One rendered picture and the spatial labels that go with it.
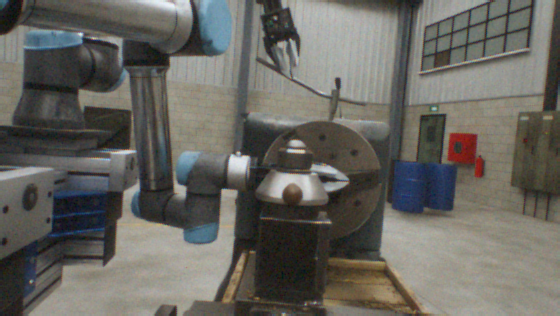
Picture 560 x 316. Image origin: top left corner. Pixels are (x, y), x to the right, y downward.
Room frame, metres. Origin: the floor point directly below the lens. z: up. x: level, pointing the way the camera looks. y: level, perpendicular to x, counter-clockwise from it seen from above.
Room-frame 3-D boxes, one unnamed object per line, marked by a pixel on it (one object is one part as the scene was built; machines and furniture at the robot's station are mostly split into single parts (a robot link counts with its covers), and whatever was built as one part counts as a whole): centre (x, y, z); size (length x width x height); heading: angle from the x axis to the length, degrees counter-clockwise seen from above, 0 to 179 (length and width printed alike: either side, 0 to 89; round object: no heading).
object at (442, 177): (7.74, -3.16, 0.44); 0.59 x 0.59 x 0.88
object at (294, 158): (0.42, -0.01, 1.17); 0.04 x 0.04 x 0.03
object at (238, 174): (0.83, 0.09, 1.10); 0.08 x 0.05 x 0.08; 179
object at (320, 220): (0.43, -0.02, 1.07); 0.07 x 0.07 x 0.10; 89
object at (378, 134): (1.45, -0.09, 1.06); 0.59 x 0.48 x 0.39; 179
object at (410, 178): (7.20, -2.38, 0.44); 0.59 x 0.59 x 0.88
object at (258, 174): (0.82, 0.01, 1.10); 0.12 x 0.09 x 0.08; 89
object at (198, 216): (0.84, 0.18, 1.00); 0.11 x 0.08 x 0.11; 64
